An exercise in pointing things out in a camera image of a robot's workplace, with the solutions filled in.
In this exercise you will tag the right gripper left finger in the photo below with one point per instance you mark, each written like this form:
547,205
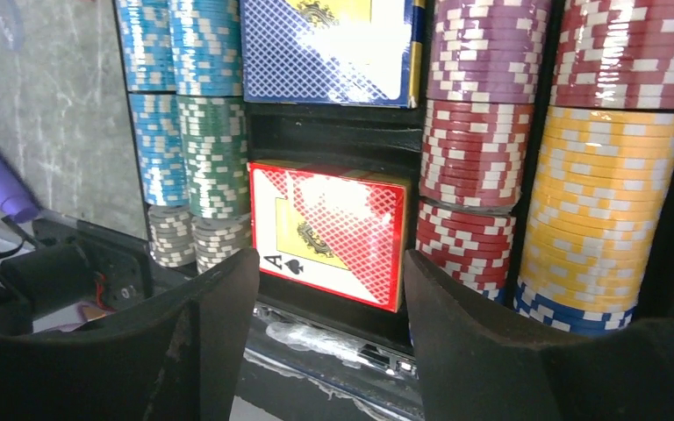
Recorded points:
175,356

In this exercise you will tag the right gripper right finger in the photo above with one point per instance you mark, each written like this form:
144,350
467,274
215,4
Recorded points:
478,360

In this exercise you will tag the red playing card deck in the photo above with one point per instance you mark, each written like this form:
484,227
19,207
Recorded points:
338,230

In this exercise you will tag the blue playing card deck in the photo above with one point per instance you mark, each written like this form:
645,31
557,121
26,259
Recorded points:
355,53

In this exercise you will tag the black poker chip case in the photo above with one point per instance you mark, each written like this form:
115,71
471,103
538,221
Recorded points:
383,382

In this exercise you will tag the red yellow chip row right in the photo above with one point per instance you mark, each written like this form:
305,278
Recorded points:
604,167

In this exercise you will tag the blue chip row far left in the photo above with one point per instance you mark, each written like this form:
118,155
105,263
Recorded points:
144,33

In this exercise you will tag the black front mounting rail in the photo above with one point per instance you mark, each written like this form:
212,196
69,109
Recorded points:
72,267

